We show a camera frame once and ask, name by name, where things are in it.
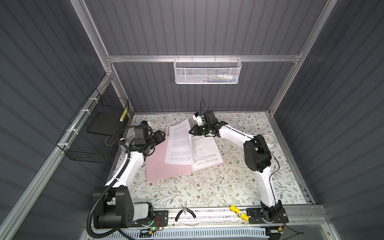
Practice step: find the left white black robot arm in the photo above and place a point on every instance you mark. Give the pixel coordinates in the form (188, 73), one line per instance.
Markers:
(114, 207)

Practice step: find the yellow marker in basket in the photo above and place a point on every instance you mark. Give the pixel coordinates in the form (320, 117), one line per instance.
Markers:
(123, 114)

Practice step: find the white ventilated cable duct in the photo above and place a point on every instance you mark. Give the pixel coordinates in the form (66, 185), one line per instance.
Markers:
(232, 233)

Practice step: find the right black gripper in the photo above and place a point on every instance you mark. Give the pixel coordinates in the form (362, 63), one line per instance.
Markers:
(197, 132)

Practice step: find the black wire side basket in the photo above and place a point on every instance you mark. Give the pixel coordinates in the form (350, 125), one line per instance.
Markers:
(91, 136)

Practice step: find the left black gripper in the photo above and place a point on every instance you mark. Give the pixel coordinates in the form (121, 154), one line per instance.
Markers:
(158, 136)

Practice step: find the printed paper sheet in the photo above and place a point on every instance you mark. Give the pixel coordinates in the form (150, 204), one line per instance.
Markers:
(179, 148)
(206, 153)

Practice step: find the floral table mat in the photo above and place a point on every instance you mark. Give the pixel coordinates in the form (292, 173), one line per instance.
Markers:
(230, 183)

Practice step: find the black foam pad in basket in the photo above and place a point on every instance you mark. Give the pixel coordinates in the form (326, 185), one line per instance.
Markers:
(104, 124)

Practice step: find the white wire wall basket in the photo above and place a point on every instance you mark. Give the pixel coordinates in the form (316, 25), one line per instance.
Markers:
(213, 71)

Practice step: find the yellow tube on rail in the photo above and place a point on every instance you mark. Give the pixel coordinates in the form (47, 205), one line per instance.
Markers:
(239, 213)

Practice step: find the black handled pliers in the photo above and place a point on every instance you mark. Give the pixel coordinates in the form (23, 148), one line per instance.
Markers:
(185, 210)

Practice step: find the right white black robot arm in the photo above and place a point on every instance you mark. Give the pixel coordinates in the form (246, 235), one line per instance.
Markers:
(257, 157)

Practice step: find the pink file folder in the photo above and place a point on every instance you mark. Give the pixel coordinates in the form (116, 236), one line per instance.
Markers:
(157, 169)

